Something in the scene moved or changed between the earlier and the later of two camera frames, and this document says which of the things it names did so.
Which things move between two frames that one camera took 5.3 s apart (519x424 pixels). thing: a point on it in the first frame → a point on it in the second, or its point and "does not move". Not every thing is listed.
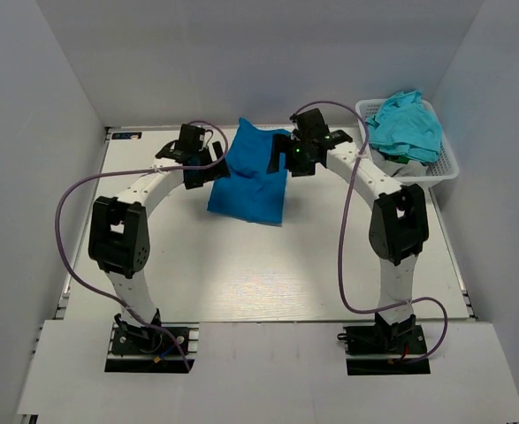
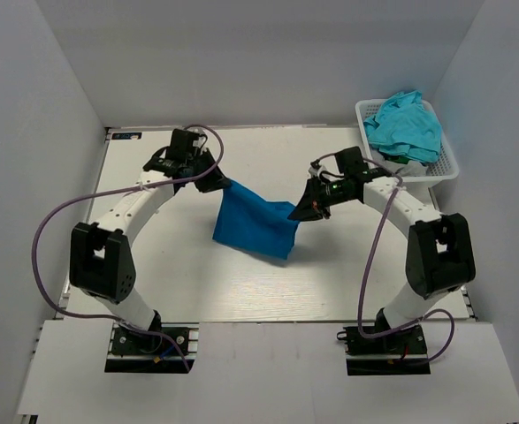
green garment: [398, 159] does not move
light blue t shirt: [403, 125] does not move
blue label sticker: [125, 135] does not move
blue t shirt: [249, 193] → [248, 221]
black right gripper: [292, 155] → [317, 200]
